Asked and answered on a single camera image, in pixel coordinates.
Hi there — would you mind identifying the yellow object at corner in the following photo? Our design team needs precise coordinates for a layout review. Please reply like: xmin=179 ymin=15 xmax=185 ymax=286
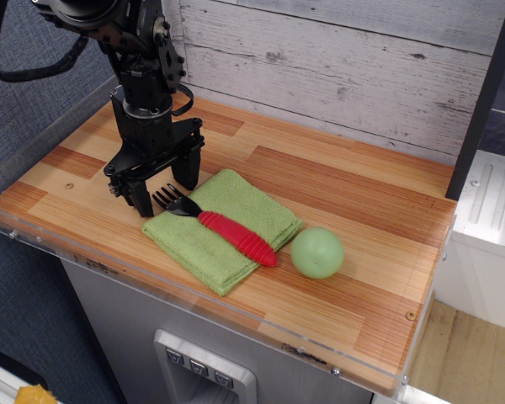
xmin=13 ymin=385 xmax=59 ymax=404

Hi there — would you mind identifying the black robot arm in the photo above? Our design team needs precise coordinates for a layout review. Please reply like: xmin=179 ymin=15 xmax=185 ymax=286
xmin=35 ymin=1 xmax=204 ymax=217

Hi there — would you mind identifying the black and white base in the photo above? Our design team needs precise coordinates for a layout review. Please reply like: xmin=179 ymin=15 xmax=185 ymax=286
xmin=0 ymin=353 xmax=48 ymax=403

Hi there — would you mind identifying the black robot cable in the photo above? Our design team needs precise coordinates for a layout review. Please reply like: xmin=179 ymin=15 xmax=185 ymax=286
xmin=0 ymin=0 xmax=195 ymax=117

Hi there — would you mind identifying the right dark vertical post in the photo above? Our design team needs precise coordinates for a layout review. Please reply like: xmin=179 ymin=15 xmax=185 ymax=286
xmin=445 ymin=19 xmax=505 ymax=201

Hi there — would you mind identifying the green ball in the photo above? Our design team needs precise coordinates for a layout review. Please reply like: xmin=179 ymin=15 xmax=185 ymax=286
xmin=290 ymin=227 xmax=345 ymax=279

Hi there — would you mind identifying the grey toy fridge cabinet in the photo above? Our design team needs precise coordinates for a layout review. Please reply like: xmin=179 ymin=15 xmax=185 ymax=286
xmin=63 ymin=261 xmax=373 ymax=403

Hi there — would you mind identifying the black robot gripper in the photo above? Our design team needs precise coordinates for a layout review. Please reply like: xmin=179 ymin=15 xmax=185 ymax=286
xmin=104 ymin=88 xmax=205 ymax=217

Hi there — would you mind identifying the white toy sink unit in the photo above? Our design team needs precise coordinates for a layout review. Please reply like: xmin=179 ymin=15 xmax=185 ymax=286
xmin=433 ymin=151 xmax=505 ymax=327

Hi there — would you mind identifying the red handled metal fork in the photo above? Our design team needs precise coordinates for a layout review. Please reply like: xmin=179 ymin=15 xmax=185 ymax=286
xmin=152 ymin=183 xmax=277 ymax=267

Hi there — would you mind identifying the folded green cloth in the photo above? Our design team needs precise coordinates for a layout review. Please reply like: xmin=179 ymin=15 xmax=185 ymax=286
xmin=142 ymin=169 xmax=302 ymax=296

